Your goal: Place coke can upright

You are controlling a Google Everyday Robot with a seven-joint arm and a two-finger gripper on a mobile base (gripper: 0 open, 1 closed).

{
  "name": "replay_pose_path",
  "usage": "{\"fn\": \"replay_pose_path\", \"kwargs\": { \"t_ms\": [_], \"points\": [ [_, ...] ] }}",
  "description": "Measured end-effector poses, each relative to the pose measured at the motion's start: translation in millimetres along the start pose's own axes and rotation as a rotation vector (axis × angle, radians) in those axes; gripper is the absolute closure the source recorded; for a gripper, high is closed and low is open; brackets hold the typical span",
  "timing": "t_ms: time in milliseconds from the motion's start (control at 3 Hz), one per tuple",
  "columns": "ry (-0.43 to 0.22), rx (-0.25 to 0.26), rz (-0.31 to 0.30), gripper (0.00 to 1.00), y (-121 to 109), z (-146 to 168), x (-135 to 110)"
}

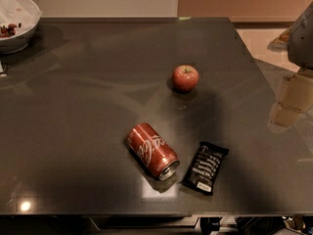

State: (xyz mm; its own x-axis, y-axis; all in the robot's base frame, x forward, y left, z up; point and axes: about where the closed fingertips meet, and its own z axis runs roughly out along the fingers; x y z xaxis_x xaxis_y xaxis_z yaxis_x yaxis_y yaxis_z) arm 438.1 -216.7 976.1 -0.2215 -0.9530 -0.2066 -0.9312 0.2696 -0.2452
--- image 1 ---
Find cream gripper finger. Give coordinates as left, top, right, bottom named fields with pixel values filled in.
left=269, top=70, right=313, bottom=128

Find red coke can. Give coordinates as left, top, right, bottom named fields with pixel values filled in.
left=127, top=122, right=180, bottom=180

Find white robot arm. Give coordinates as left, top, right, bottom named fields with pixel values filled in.
left=268, top=2, right=313, bottom=133

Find red apple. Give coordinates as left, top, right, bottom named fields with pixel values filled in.
left=172, top=65, right=199, bottom=93

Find white napkin in bowl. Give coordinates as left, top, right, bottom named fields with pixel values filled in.
left=0, top=0, right=39, bottom=26

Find white bowl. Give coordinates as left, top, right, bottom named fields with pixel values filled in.
left=0, top=6, right=42, bottom=54

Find red berries in bowl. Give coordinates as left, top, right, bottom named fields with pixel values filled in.
left=0, top=23, right=22, bottom=38

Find black snack bar wrapper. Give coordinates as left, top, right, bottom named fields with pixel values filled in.
left=181, top=141, right=229, bottom=195

